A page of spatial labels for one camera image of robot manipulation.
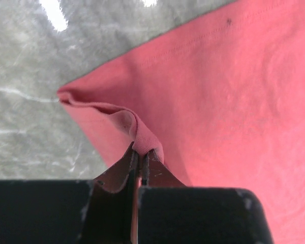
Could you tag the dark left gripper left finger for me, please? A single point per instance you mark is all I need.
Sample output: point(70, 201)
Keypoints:
point(114, 179)

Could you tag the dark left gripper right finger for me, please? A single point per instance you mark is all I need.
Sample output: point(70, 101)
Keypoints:
point(155, 174)

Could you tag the salmon pink t-shirt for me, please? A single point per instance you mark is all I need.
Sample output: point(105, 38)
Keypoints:
point(222, 101)

